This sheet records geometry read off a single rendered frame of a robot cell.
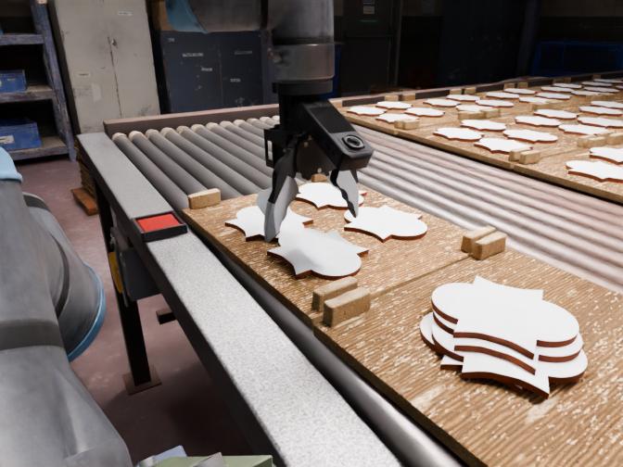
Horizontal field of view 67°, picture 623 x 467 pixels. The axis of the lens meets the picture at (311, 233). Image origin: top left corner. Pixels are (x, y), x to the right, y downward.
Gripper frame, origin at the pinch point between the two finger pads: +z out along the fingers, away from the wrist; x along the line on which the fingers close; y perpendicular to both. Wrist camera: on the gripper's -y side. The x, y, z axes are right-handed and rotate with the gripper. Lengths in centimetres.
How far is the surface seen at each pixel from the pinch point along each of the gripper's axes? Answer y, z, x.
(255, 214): 17.8, 2.6, 0.4
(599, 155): 4, 3, -86
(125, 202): 44.4, 4.4, 15.3
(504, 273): -17.7, 4.8, -18.2
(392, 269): -8.3, 4.4, -6.7
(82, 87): 459, 17, -49
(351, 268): -6.2, 3.4, -1.2
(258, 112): 104, 0, -47
